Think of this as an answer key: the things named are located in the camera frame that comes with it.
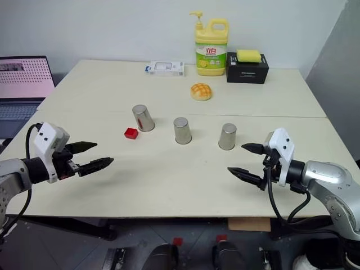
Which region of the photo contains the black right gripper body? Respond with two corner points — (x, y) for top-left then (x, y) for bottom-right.
(259, 146), (283, 192)

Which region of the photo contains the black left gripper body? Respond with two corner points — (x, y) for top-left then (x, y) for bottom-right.
(52, 143), (83, 181)

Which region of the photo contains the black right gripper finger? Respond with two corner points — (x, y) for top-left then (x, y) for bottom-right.
(227, 166), (266, 190)
(241, 142), (266, 155)

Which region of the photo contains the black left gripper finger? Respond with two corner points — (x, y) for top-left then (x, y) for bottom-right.
(66, 141), (98, 154)
(78, 157), (115, 178)

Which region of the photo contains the plain steel cup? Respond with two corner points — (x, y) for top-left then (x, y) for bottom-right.
(218, 123), (237, 150)
(173, 116), (193, 145)

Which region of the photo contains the red cube block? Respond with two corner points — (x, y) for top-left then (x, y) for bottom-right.
(124, 127), (139, 140)

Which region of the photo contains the brown cardboard piece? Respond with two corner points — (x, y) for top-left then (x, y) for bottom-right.
(227, 217), (272, 232)

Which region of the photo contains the black table leg base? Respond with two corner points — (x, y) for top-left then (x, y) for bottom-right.
(22, 217), (118, 241)

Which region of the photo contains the steel cup with red reflection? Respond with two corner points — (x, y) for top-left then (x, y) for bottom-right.
(132, 104), (156, 132)

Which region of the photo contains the pineapple bun bread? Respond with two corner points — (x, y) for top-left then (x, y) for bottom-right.
(190, 82), (213, 100)

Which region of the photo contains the black cardboard box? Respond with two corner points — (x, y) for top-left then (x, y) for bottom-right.
(226, 52), (270, 84)

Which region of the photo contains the black robot foot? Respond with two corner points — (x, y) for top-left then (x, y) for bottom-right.
(148, 242), (179, 270)
(211, 240), (255, 270)

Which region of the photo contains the open laptop computer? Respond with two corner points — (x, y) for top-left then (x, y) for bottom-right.
(0, 55), (56, 140)

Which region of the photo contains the yellow sponge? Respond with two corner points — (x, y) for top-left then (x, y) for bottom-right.
(236, 49), (262, 65)

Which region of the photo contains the white shoe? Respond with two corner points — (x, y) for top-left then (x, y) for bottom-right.
(292, 254), (321, 270)

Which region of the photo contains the yellow dish soap bottle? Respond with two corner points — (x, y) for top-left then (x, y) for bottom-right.
(188, 11), (230, 77)

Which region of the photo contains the white flat package box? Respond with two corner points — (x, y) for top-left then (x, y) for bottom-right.
(145, 60), (186, 77)

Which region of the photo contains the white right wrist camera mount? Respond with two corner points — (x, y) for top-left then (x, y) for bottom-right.
(265, 128), (296, 187)

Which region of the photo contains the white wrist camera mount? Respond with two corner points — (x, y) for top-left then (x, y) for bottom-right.
(33, 121), (70, 184)
(265, 128), (296, 187)

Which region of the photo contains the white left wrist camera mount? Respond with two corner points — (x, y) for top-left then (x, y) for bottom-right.
(33, 121), (70, 184)

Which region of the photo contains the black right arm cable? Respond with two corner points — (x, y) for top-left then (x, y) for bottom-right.
(265, 166), (311, 224)

